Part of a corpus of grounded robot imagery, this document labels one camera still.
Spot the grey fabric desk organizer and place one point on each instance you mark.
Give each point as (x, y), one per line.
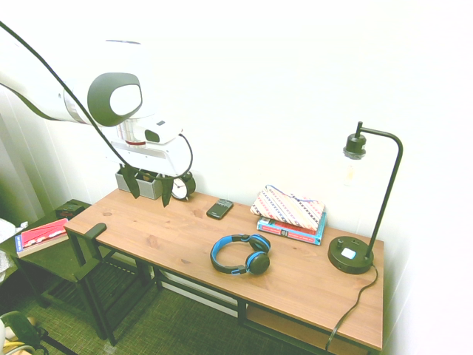
(148, 189)

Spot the blue paperback book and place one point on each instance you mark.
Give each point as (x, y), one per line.
(295, 236)

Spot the striped fabric pouch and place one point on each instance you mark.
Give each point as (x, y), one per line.
(286, 207)

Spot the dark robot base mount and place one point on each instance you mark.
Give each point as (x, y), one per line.
(20, 325)

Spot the black smartphone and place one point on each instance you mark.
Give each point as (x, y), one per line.
(218, 210)

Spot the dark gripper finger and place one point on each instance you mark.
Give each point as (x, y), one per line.
(131, 183)
(167, 192)

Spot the wooden desk with black frame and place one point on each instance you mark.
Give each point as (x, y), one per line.
(242, 314)

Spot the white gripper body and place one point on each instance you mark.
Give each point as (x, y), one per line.
(159, 157)

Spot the blue and black headphone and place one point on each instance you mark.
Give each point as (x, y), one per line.
(258, 262)

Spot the red and white book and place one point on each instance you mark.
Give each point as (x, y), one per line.
(42, 236)

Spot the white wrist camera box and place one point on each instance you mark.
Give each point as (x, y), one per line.
(162, 131)

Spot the white crumpled plastic bag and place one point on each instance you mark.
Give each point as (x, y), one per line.
(11, 226)

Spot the black headphone hanger hook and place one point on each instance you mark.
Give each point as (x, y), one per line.
(97, 229)

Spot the black desk lamp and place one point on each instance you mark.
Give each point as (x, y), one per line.
(349, 255)

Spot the small dark box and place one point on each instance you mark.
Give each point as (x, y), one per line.
(69, 211)

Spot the red paperback book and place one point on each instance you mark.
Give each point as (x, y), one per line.
(281, 224)

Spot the black twin-bell alarm clock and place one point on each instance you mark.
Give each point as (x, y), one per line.
(182, 189)

